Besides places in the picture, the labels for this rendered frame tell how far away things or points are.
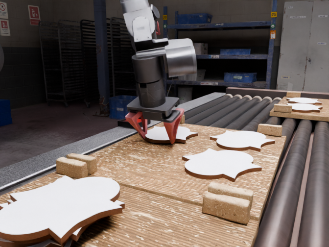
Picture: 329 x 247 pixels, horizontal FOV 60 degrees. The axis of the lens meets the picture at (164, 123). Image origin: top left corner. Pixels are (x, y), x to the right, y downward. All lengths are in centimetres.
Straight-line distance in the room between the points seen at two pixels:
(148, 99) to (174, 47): 12
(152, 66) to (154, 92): 5
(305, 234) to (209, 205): 13
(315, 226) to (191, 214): 16
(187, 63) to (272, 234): 34
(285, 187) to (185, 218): 21
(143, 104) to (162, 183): 20
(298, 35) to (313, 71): 60
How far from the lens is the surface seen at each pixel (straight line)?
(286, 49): 501
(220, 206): 37
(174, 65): 56
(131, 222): 37
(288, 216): 45
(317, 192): 53
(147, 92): 58
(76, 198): 37
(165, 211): 39
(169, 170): 51
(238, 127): 92
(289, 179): 56
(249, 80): 497
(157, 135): 67
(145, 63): 56
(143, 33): 58
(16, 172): 63
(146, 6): 62
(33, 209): 36
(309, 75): 504
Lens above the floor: 114
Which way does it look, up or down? 14 degrees down
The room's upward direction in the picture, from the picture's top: straight up
